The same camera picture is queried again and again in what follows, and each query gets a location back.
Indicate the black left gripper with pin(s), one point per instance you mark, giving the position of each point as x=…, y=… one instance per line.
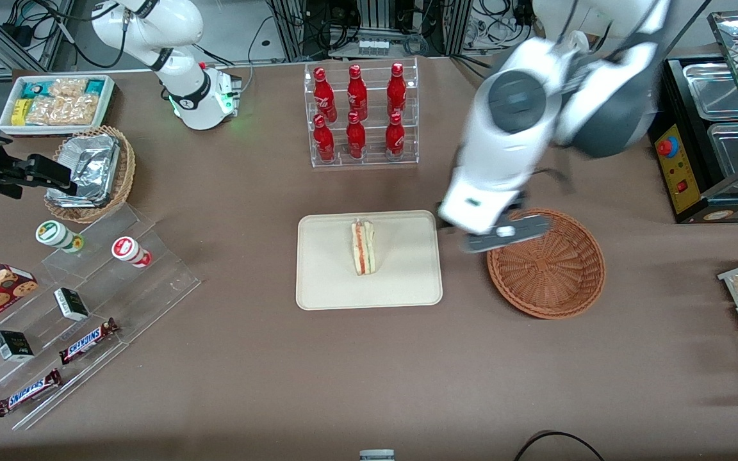
x=439, y=203

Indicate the triangular sandwich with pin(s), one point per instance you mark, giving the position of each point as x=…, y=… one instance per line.
x=362, y=250

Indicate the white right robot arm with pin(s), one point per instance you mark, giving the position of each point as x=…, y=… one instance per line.
x=189, y=96

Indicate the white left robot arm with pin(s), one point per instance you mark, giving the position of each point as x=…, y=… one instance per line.
x=503, y=141

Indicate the light wicker basket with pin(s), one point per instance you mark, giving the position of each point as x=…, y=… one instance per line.
x=127, y=173

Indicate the beige rectangular serving tray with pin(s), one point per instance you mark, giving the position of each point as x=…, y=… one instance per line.
x=330, y=262

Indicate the brown round wicker basket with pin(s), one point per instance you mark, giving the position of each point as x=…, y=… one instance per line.
x=548, y=282

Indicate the green lid white cup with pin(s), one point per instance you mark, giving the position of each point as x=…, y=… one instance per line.
x=54, y=233

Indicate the silver foil pack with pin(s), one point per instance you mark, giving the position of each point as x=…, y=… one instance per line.
x=90, y=179
x=93, y=146

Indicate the yellow snack packet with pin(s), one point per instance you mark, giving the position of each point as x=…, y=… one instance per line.
x=20, y=112

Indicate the large clear cracker bag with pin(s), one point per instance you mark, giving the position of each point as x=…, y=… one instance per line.
x=65, y=110

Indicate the red cola bottle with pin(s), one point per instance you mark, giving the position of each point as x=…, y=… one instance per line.
x=325, y=96
x=357, y=93
x=396, y=91
x=395, y=139
x=356, y=139
x=324, y=142

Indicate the teal snack packet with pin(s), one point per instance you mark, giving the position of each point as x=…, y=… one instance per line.
x=34, y=89
x=95, y=88

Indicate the small clear cracker bag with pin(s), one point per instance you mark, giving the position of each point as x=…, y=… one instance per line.
x=68, y=88

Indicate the white rectangular snack bin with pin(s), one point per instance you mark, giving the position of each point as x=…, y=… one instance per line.
x=107, y=96

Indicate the red lid white cup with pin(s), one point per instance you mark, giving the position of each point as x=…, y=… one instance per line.
x=127, y=248

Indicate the small black carton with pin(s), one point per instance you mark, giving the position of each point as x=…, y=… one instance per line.
x=13, y=346
x=71, y=305

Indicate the clear acrylic stepped display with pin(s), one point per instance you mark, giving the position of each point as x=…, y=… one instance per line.
x=151, y=288

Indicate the clear acrylic bottle rack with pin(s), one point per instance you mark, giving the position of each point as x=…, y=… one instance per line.
x=375, y=61

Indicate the brown Snickers bar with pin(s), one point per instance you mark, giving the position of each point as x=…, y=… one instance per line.
x=28, y=393
x=87, y=341

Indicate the white power strip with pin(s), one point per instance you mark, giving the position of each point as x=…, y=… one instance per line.
x=373, y=46

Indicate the black food warmer appliance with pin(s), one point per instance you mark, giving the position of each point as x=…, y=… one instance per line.
x=683, y=186

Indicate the small grey white device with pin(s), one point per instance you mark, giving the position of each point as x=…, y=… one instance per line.
x=377, y=456

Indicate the black diagonal pole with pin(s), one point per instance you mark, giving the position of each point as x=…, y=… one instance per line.
x=689, y=29

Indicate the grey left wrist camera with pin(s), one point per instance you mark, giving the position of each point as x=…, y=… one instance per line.
x=510, y=234

